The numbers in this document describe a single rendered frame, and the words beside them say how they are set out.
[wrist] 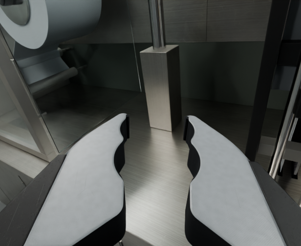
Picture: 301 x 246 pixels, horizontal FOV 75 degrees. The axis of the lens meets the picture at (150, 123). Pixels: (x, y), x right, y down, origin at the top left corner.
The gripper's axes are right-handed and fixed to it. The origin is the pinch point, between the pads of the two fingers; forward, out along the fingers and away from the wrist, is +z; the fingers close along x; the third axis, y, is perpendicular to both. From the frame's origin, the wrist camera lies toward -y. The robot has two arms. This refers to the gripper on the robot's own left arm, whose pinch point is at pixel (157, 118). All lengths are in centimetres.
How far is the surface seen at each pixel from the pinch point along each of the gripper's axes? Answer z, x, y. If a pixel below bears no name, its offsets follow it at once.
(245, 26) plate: 62, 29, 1
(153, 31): 51, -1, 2
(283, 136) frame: 15.6, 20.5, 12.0
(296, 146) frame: 16.3, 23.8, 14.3
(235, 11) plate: 63, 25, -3
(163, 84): 46.9, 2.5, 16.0
